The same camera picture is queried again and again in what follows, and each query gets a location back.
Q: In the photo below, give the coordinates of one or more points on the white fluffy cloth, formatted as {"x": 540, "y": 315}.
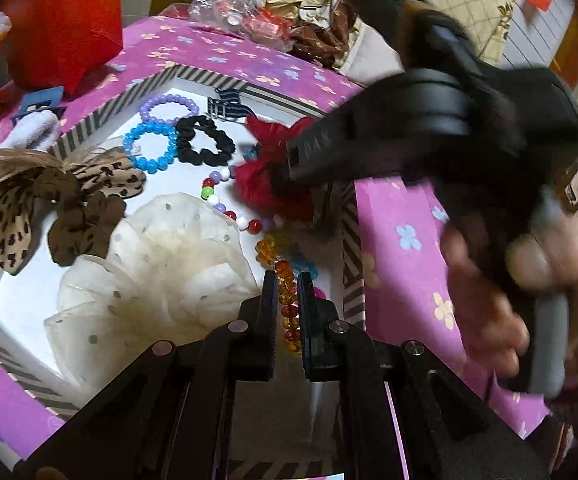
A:
{"x": 34, "y": 132}

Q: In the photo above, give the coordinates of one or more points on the leopard print bow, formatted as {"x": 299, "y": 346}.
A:
{"x": 4, "y": 230}

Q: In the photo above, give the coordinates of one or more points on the clear plastic bags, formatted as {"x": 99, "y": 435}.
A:
{"x": 229, "y": 10}

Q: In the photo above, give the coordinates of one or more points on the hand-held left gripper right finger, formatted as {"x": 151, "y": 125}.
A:
{"x": 305, "y": 310}

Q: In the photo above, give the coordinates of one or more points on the pink floral blanket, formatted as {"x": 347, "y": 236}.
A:
{"x": 409, "y": 270}

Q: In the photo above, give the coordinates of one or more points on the red bow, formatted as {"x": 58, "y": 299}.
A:
{"x": 259, "y": 180}

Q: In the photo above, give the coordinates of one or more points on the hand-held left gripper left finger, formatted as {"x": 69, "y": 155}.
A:
{"x": 270, "y": 310}

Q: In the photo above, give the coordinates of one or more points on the blue hair clip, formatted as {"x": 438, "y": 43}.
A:
{"x": 39, "y": 102}

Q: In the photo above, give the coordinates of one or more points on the cream dotted scrunchie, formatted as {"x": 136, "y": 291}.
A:
{"x": 159, "y": 260}

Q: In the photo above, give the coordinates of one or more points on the white box with striped rim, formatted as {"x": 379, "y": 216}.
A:
{"x": 19, "y": 305}

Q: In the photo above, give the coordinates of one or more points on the brown patterned cloth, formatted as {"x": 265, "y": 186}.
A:
{"x": 319, "y": 40}

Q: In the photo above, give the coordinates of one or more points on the black scrunchie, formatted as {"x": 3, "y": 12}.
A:
{"x": 185, "y": 152}

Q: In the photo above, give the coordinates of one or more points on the large red bag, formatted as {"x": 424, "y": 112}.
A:
{"x": 64, "y": 25}

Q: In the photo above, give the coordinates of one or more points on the brown scrunchie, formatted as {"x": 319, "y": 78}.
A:
{"x": 69, "y": 230}

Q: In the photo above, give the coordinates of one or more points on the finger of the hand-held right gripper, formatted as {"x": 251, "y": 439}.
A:
{"x": 349, "y": 145}

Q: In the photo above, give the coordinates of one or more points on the blue striped bow clip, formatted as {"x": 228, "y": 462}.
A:
{"x": 229, "y": 105}

